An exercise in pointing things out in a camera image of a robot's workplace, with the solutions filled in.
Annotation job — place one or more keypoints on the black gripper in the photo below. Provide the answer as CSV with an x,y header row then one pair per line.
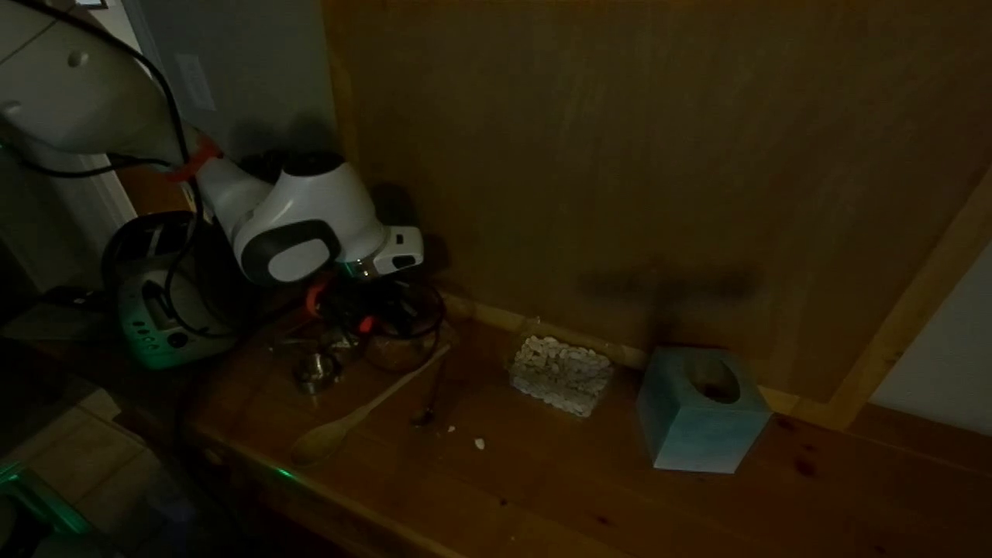
x,y
394,309

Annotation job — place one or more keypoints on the metal measuring cup with seeds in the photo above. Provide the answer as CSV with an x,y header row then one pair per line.
x,y
317,372

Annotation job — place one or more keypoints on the wooden spoon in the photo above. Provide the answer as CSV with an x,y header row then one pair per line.
x,y
323,438

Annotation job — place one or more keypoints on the blue tissue box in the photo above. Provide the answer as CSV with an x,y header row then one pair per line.
x,y
700,409

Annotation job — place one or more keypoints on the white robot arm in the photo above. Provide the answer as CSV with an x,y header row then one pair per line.
x,y
73,88

